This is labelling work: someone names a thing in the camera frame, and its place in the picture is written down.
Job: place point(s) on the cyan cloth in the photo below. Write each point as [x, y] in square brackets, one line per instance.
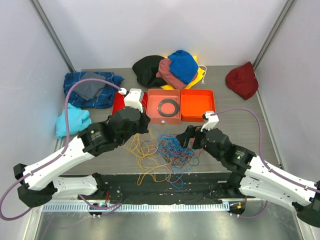
[78, 120]

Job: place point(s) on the blue striped cloth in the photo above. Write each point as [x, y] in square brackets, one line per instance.
[104, 101]

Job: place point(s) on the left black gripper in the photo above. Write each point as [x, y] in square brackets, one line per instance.
[145, 120]

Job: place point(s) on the grey cloth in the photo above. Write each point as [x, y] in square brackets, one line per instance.
[90, 89]

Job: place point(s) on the orange plastic box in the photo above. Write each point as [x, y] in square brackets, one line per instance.
[194, 103]

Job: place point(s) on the black cloth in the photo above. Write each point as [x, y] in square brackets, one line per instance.
[146, 70]

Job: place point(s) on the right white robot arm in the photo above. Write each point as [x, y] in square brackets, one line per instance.
[252, 177]

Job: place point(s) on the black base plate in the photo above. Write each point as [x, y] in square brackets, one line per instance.
[187, 188]

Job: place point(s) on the white slotted cable duct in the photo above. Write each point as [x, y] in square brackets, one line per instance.
[130, 208]

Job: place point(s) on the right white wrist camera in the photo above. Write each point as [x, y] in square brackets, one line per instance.
[210, 120]

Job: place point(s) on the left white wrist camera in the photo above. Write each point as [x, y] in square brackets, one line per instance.
[133, 98]

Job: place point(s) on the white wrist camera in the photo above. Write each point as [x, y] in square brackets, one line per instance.
[133, 98]
[210, 120]

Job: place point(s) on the pink cloth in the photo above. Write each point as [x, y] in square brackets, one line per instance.
[172, 82]

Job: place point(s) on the yellow cloth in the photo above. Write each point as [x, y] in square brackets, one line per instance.
[197, 78]

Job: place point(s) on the dark red cloth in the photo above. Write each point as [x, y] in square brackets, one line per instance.
[242, 81]

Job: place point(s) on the salmon pink drawer box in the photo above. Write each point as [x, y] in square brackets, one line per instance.
[163, 106]

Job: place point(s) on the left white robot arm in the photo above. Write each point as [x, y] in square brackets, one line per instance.
[43, 181]

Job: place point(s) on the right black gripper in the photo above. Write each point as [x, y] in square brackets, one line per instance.
[190, 132]

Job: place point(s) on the red plastic box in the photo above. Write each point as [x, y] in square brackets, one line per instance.
[119, 103]

